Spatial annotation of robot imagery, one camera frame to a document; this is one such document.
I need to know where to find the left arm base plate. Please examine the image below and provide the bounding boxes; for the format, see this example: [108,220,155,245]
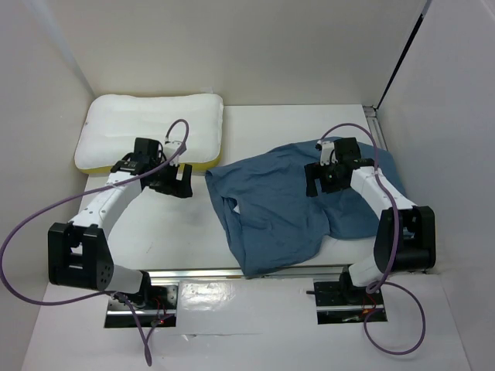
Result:
[104,284,179,329]

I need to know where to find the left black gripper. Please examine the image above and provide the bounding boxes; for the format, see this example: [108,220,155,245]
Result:
[147,157,192,198]

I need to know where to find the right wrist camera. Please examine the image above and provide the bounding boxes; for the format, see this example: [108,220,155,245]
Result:
[316,140,335,166]

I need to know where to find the black corner post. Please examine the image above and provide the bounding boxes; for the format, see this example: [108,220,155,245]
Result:
[375,0,432,111]

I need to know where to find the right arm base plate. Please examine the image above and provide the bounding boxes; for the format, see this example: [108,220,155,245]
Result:
[308,281,387,325]

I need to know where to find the front aluminium rail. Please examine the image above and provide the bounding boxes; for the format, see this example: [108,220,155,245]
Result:
[149,265,344,281]

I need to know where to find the blue pillowcase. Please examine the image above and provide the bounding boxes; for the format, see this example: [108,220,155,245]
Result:
[204,141,408,279]

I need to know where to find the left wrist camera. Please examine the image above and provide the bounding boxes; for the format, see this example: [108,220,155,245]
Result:
[162,141,186,167]

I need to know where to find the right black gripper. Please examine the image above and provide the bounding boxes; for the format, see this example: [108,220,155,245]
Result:
[305,159,349,197]

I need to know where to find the right aluminium rail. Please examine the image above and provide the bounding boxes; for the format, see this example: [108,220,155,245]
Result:
[363,106,387,150]

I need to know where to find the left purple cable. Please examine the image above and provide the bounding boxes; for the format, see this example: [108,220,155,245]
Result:
[0,119,190,366]

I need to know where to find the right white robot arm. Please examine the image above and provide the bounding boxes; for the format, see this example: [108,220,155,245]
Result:
[305,138,436,303]

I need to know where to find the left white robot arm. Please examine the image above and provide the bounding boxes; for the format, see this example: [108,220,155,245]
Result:
[48,138,193,308]

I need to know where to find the white pillow with yellow edge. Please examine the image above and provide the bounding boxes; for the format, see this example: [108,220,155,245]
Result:
[74,94,224,174]

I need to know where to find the aluminium rail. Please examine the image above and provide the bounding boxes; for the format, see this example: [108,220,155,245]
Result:
[149,265,344,281]
[363,106,387,150]

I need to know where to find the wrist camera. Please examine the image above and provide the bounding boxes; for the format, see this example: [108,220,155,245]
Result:
[316,140,335,166]
[162,141,186,167]

